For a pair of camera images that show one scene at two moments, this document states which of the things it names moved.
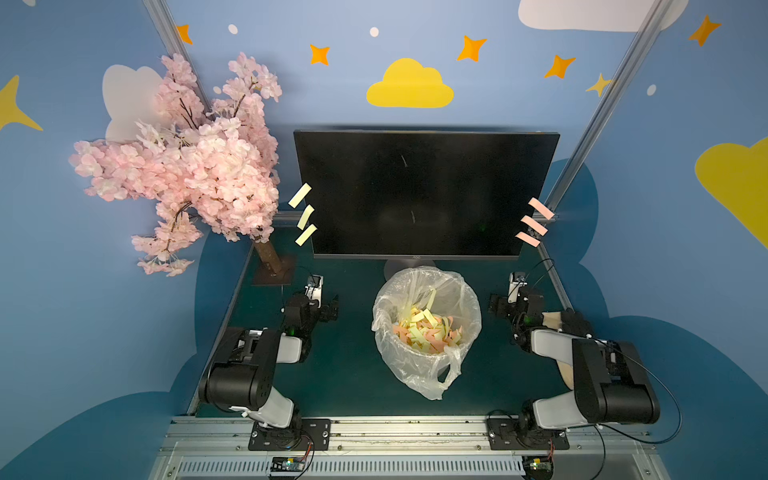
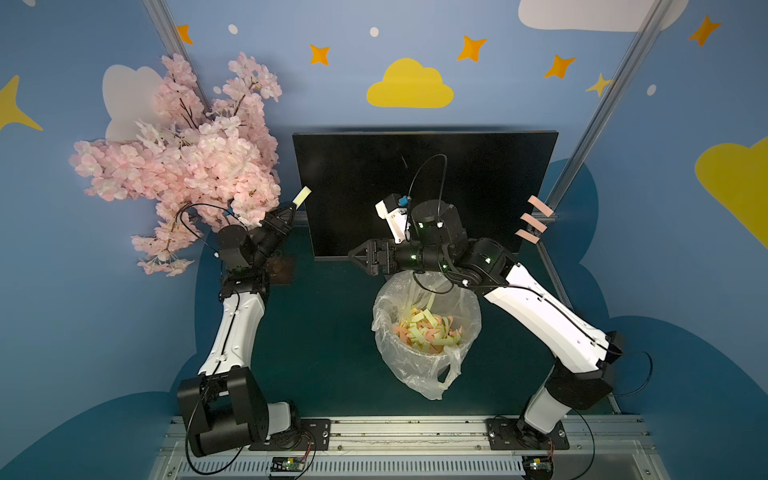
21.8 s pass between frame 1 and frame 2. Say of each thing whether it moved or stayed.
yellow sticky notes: stayed
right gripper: moved
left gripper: moved
